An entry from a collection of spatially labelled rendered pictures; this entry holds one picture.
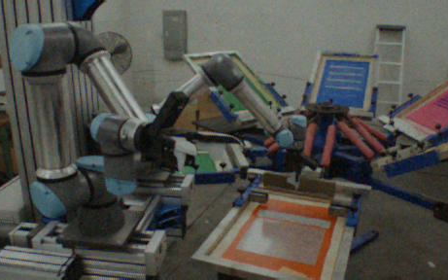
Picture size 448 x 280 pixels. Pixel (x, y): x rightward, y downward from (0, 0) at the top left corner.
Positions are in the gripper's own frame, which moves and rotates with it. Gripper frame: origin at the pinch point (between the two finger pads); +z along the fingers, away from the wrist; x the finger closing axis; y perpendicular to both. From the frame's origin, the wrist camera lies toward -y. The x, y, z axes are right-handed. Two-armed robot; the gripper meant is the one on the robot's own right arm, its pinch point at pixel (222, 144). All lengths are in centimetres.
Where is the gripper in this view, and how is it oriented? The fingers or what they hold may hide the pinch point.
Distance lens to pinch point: 78.9
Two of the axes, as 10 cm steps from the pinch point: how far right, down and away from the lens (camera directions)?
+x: -5.5, 1.3, -8.3
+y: -0.8, 9.8, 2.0
